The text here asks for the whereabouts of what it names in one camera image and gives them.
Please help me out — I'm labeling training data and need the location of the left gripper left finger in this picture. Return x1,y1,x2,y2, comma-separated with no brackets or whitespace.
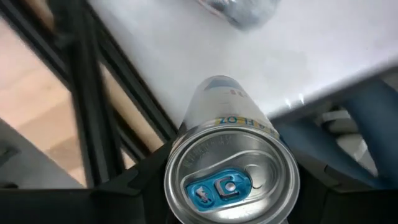
0,139,175,224

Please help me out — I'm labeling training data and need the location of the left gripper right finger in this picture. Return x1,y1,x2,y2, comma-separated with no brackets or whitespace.
287,161,398,224

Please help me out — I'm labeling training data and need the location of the blue silver Red Bull can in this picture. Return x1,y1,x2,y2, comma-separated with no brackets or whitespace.
164,74,301,224

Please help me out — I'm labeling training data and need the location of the silver Celsius can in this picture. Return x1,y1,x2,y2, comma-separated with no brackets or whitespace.
195,0,282,31

